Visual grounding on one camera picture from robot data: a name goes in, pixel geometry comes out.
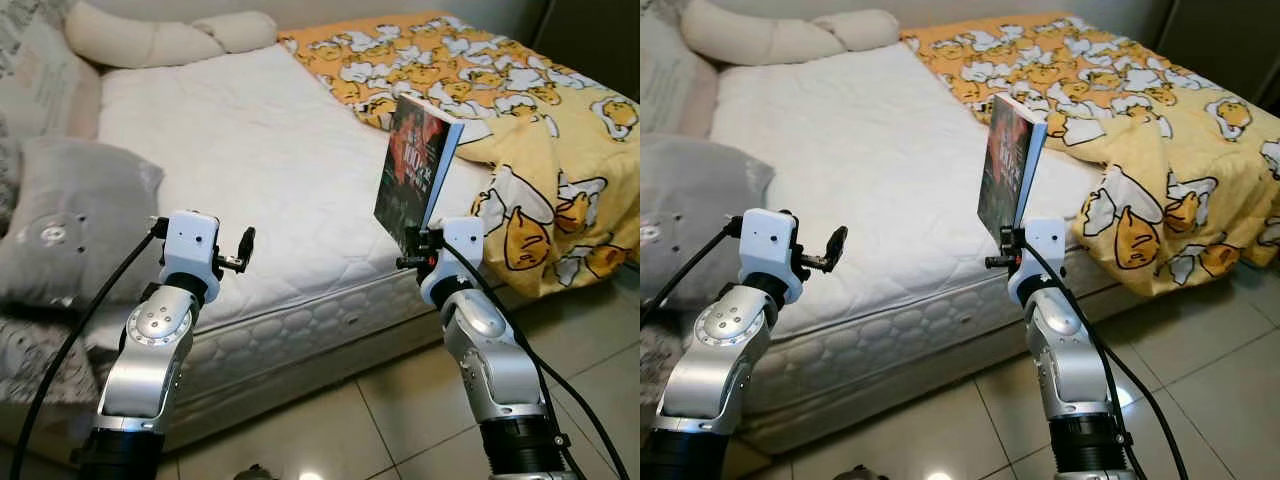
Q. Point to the grey plush pillow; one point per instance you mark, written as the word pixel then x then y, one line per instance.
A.
pixel 700 190
pixel 70 200

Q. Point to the dark wardrobe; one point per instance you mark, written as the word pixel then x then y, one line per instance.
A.
pixel 590 40
pixel 1230 40

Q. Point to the dark red cover book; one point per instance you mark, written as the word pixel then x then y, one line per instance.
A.
pixel 410 160
pixel 1005 160

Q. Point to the white quilted mattress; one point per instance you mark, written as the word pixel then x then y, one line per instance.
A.
pixel 260 150
pixel 870 150

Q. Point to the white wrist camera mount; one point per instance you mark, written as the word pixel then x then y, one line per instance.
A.
pixel 1045 250
pixel 770 245
pixel 462 250
pixel 190 245

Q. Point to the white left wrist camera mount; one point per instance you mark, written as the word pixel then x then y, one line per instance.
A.
pixel 770 245
pixel 190 245

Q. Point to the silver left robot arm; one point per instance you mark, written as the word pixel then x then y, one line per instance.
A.
pixel 720 350
pixel 150 350

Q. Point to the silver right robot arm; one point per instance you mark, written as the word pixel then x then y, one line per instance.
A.
pixel 1070 370
pixel 490 370

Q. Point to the long beige bolster pillow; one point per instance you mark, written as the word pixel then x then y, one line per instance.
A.
pixel 140 40
pixel 760 38

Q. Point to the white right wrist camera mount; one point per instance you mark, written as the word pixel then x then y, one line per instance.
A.
pixel 462 250
pixel 1045 250

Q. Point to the yellow cartoon print blanket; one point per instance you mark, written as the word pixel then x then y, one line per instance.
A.
pixel 450 70
pixel 1150 120

